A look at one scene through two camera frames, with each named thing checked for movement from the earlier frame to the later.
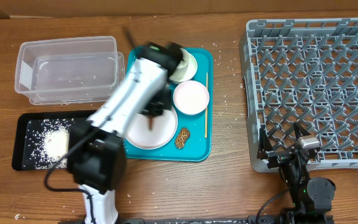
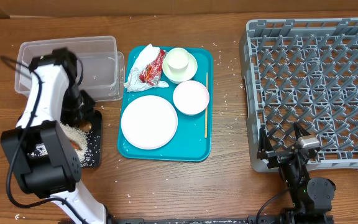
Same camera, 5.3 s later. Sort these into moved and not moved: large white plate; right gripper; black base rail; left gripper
Moved: left gripper
Not moved: right gripper; large white plate; black base rail
